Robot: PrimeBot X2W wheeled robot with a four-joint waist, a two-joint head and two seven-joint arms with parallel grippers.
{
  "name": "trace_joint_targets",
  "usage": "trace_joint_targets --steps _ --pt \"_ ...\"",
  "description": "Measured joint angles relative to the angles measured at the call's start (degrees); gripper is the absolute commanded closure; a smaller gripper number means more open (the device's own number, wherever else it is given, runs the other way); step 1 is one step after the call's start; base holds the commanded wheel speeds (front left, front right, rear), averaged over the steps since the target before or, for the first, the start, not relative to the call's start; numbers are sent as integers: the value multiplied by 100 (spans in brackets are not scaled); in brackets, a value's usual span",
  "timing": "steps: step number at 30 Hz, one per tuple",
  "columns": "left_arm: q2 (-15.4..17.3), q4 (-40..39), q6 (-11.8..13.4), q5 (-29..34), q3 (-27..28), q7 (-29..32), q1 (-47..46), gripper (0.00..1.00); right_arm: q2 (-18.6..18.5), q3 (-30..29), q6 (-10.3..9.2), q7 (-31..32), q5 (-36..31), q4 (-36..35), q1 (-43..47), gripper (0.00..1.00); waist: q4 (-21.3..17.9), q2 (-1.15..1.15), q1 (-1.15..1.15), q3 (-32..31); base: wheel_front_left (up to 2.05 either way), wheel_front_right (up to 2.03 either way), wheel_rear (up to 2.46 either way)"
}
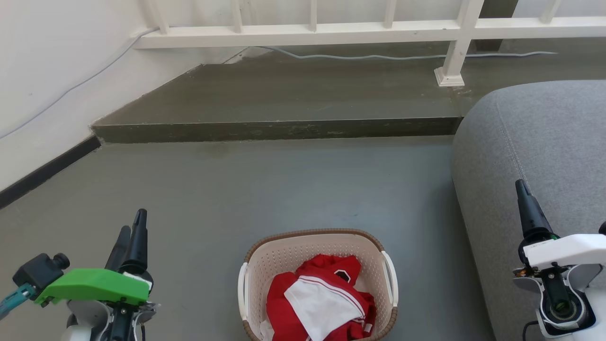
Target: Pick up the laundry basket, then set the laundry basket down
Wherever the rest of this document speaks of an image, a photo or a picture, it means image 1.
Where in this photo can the black wall baseboard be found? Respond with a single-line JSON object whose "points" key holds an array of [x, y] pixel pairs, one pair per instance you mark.
{"points": [[47, 171]]}

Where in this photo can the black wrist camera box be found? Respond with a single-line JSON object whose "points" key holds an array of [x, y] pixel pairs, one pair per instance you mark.
{"points": [[38, 272]]}

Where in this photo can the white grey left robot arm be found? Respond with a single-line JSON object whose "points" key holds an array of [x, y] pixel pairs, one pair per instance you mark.
{"points": [[90, 318]]}

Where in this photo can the white garment with red stripes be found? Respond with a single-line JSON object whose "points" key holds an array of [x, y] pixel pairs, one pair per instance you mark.
{"points": [[322, 305]]}

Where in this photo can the grey fabric sofa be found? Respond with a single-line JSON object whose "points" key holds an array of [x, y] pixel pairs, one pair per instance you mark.
{"points": [[535, 137]]}

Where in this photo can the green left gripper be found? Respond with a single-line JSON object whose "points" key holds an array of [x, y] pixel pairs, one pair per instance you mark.
{"points": [[94, 284]]}

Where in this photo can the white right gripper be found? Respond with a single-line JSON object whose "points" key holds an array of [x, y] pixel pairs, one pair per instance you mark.
{"points": [[568, 251]]}

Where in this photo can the beige perforated laundry basket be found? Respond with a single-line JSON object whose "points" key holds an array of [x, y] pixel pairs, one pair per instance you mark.
{"points": [[279, 258]]}

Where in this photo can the white railing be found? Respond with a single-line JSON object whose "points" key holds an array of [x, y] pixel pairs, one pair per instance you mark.
{"points": [[303, 34]]}

